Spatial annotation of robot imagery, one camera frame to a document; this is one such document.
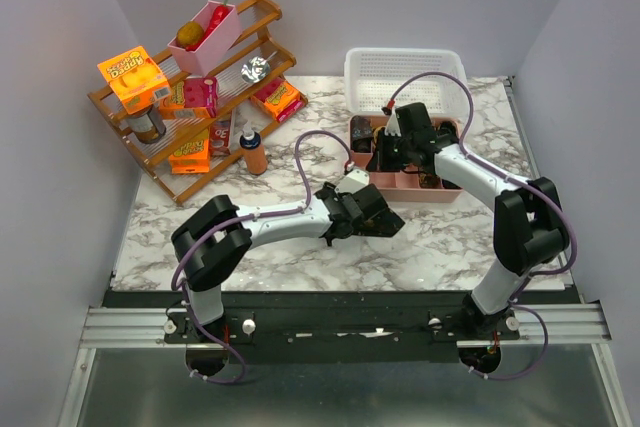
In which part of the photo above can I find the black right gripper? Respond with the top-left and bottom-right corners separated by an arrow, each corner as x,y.
366,129 -> 414,173

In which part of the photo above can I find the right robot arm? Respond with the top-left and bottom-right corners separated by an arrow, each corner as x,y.
367,103 -> 575,339

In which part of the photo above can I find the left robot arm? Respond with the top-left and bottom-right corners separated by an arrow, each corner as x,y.
171,183 -> 405,342

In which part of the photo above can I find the pink divided organizer box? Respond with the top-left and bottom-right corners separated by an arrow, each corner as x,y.
348,115 -> 463,203

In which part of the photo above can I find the brown blue rolled tie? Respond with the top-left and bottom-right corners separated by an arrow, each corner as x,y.
349,116 -> 373,153

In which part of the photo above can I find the colourful patterned rolled tie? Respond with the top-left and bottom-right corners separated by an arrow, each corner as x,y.
418,172 -> 442,189

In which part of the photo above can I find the white perforated plastic basket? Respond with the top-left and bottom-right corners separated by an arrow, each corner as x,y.
344,47 -> 469,120

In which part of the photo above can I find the orange pink box right shelf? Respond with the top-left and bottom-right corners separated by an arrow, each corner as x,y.
250,77 -> 306,123

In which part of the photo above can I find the orange pump bottle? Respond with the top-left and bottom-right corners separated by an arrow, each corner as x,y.
239,126 -> 268,176

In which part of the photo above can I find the silver metal scoop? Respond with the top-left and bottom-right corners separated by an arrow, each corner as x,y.
240,51 -> 278,84

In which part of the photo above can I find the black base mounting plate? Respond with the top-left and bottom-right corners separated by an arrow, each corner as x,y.
102,289 -> 521,366

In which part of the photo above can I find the red small carton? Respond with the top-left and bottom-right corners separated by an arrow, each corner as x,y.
209,111 -> 235,156

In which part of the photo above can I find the wooden tiered shelf rack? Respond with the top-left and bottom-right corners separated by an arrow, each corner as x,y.
88,0 -> 296,205

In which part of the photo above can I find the orange box bottom shelf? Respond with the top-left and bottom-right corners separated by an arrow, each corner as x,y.
169,129 -> 210,175

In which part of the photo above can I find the pink rectangular bin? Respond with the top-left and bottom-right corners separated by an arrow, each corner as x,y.
168,0 -> 242,76

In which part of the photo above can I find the pink orange sponge box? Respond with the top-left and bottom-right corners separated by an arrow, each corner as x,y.
158,77 -> 218,120

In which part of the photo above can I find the red chili pepper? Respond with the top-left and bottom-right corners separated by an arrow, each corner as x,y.
185,0 -> 231,51

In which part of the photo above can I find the brown round fruit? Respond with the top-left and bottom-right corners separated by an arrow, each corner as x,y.
175,21 -> 204,50

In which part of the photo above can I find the dark glass jar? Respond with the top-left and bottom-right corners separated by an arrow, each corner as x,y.
125,104 -> 166,144

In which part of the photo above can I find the orange Scrub Daddy box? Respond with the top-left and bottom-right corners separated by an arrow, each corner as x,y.
97,46 -> 171,114

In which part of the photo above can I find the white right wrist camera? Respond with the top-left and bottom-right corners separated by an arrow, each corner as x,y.
384,108 -> 401,137

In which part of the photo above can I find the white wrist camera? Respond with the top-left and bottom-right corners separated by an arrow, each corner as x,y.
384,108 -> 401,137
335,168 -> 370,194

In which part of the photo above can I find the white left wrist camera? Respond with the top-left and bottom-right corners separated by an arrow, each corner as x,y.
335,168 -> 370,194

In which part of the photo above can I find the aluminium rail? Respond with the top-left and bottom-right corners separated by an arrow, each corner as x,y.
79,304 -> 612,349

